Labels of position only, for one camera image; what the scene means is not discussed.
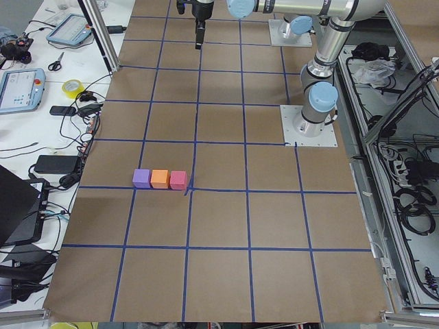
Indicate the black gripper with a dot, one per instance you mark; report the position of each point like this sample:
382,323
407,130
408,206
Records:
199,10

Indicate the orange foam block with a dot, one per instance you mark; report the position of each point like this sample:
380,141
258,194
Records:
160,179

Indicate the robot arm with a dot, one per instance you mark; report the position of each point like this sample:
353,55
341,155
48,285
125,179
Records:
320,95
346,10

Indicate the blue teach pendant far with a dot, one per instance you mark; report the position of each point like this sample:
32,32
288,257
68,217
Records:
71,32

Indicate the blue teach pendant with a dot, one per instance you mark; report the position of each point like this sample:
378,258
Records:
22,90
71,32

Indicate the yellow tape roll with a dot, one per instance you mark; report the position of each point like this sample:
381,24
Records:
72,88

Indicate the black scissors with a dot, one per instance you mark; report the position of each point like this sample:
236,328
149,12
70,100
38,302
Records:
56,65

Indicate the red foam block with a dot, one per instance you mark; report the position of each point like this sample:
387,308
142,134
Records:
178,180

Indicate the purple foam block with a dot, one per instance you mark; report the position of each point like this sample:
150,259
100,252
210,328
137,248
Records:
141,178

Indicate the blue teach pendant near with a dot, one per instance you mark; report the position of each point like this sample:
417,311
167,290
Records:
22,90

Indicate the black power adapter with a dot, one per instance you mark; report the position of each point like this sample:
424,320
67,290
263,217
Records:
53,164

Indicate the black laptop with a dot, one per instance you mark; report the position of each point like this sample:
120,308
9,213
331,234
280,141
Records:
22,206

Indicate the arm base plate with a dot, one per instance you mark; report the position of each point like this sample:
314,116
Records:
292,34
299,133

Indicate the aluminium frame post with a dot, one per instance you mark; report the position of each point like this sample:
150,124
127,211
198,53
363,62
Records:
96,22

